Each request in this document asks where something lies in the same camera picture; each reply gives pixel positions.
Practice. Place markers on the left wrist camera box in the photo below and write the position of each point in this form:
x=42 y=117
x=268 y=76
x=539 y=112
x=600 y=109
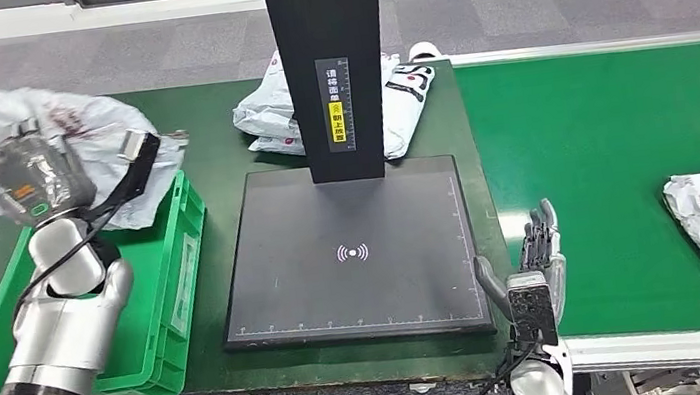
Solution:
x=133 y=172

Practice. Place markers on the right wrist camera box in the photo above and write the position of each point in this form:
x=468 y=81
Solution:
x=532 y=307

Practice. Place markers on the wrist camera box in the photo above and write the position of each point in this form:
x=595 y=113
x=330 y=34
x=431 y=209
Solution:
x=532 y=307
x=133 y=172

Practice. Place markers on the green conveyor belt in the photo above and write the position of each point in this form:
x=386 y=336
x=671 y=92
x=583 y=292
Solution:
x=582 y=127

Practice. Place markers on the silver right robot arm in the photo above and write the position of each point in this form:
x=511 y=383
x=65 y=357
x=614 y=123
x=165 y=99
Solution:
x=541 y=393

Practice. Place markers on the black inbound scanner machine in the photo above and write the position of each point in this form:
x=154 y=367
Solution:
x=396 y=250

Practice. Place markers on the black yellow label sticker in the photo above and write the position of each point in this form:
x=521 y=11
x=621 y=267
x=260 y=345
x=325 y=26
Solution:
x=334 y=91

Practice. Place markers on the aluminium conveyor frame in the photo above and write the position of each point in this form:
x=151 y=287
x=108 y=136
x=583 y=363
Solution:
x=638 y=43

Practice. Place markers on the white conveyor roller end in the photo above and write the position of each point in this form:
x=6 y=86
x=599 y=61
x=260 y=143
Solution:
x=424 y=50

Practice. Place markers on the flat white parcel bag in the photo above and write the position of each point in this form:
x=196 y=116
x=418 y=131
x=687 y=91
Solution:
x=277 y=145

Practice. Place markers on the white parcel black print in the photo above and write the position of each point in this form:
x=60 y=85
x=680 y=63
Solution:
x=405 y=112

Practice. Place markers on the green plastic crate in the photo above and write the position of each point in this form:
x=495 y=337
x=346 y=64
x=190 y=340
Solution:
x=149 y=301

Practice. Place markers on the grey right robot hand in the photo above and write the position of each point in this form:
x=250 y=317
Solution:
x=539 y=246

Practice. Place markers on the white plastic table bracket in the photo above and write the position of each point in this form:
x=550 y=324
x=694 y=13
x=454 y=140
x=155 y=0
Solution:
x=422 y=387

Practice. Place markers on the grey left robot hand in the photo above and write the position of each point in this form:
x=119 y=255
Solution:
x=34 y=181

